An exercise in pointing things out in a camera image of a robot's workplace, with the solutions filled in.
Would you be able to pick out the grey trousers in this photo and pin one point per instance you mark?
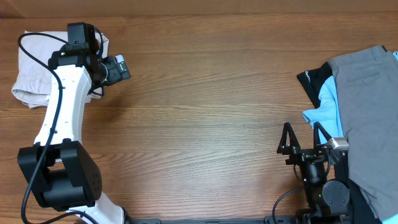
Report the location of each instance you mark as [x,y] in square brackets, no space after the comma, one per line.
[366,85]

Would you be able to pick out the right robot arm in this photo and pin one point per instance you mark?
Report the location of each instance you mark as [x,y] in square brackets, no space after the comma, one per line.
[327,200]

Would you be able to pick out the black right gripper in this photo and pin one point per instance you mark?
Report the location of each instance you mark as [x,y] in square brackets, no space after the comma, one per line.
[293,144]

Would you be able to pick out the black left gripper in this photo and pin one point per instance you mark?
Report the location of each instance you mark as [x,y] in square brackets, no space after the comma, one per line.
[115,74]

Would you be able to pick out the light blue garment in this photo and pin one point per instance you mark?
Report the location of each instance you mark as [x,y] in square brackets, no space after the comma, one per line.
[328,109]

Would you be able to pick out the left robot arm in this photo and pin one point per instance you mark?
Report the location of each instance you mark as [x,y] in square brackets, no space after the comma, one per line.
[59,171]

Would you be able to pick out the beige khaki shorts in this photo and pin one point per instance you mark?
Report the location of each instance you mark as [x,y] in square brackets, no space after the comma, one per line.
[34,82]

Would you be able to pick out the black garment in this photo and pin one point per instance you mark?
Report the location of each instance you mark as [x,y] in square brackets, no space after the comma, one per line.
[314,84]

